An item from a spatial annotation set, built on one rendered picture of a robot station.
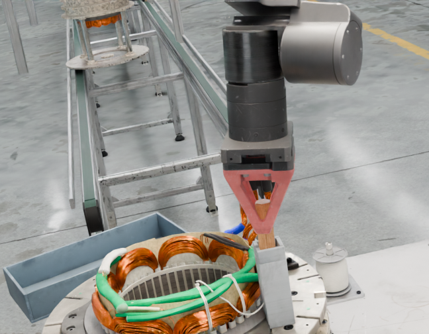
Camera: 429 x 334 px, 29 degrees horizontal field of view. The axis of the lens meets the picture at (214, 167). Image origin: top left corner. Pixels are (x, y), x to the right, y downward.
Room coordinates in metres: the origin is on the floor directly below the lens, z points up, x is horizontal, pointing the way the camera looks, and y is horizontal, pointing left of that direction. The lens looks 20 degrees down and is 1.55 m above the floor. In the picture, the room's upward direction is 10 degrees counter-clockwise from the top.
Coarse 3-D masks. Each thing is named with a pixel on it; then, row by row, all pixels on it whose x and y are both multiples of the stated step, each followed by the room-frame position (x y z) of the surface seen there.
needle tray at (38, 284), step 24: (96, 240) 1.14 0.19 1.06; (120, 240) 1.15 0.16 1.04; (144, 240) 1.17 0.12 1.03; (24, 264) 1.09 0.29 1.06; (48, 264) 1.10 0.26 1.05; (72, 264) 1.12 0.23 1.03; (96, 264) 1.12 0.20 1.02; (24, 288) 1.08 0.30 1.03; (48, 288) 1.00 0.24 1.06; (72, 288) 1.01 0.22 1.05; (24, 312) 1.01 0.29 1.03; (48, 312) 0.99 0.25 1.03
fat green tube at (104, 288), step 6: (120, 258) 0.87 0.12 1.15; (114, 264) 0.86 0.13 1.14; (96, 276) 0.82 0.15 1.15; (102, 276) 0.81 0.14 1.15; (96, 282) 0.81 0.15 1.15; (102, 282) 0.80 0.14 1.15; (102, 288) 0.79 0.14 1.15; (108, 288) 0.78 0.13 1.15; (102, 294) 0.78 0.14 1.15; (108, 294) 0.77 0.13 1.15; (114, 294) 0.76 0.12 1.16; (108, 300) 0.77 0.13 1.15; (114, 300) 0.75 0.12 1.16; (120, 300) 0.74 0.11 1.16; (114, 306) 0.74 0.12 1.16; (126, 306) 0.73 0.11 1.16
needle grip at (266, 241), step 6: (258, 204) 0.76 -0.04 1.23; (264, 204) 0.75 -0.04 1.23; (258, 210) 0.76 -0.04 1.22; (264, 210) 0.75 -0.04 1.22; (264, 216) 0.75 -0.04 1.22; (258, 234) 0.76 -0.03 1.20; (264, 234) 0.75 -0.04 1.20; (270, 234) 0.75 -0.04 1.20; (258, 240) 0.76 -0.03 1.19; (264, 240) 0.75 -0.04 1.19; (270, 240) 0.75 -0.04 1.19; (264, 246) 0.75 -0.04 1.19; (270, 246) 0.75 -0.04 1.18
